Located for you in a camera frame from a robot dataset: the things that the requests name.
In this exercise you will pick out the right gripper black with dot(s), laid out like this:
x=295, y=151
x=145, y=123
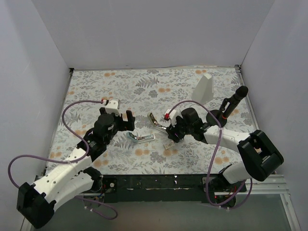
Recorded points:
x=177, y=131

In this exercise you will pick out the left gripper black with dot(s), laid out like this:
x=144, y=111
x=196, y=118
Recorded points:
x=120, y=123

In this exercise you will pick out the light blue stapler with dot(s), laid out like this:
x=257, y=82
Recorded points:
x=140, y=139

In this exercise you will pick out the beige stapler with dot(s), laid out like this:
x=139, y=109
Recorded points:
x=155, y=123

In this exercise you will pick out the white staple box sleeve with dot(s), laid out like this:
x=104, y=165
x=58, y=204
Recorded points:
x=169, y=145

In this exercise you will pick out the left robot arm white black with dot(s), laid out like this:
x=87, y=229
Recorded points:
x=38, y=201

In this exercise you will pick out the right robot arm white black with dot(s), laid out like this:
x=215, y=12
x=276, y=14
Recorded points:
x=260, y=157

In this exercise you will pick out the black microphone stand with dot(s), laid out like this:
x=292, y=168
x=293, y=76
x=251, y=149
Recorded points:
x=221, y=115

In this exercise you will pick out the white wedge-shaped block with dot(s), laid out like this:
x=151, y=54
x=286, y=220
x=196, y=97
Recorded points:
x=204, y=90

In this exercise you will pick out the floral table mat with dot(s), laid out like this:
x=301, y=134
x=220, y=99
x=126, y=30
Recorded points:
x=141, y=92

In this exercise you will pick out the black microphone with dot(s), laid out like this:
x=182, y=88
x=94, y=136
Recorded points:
x=234, y=102

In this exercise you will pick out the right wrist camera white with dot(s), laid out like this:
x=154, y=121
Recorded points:
x=170, y=116

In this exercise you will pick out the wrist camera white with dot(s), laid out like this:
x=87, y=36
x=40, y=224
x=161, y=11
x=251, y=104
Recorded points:
x=170, y=116
x=113, y=107

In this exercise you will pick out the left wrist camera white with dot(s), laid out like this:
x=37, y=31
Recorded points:
x=113, y=107

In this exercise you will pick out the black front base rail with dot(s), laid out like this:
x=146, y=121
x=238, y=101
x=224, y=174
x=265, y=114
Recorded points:
x=150, y=188

